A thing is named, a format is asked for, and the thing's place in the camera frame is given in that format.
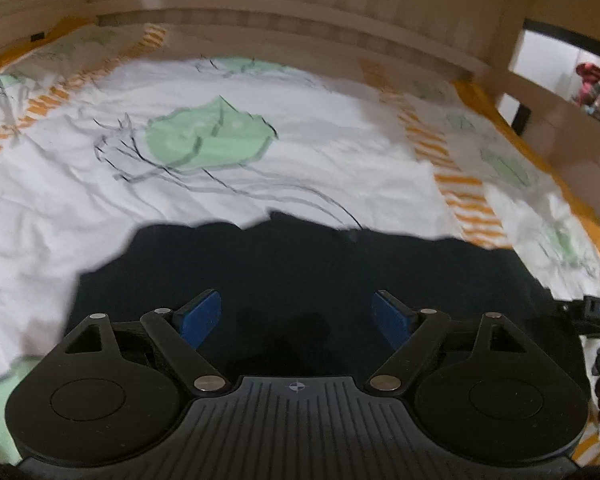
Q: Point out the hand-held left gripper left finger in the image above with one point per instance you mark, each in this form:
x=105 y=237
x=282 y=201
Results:
x=203 y=317

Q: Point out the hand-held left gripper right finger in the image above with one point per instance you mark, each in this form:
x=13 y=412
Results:
x=390 y=317

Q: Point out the dark navy garment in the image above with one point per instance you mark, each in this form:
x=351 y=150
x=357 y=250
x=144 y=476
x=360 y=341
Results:
x=300 y=280

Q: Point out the white leaf-print bedsheet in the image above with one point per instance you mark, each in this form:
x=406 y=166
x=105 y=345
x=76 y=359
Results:
x=190 y=125

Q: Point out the beige wooden headboard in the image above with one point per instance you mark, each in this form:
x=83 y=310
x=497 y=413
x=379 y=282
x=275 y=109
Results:
x=305 y=10

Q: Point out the beige wooden bed rail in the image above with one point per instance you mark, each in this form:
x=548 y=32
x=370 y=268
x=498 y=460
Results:
x=555 y=125

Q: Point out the black window frame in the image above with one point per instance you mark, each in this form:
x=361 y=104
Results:
x=575 y=35

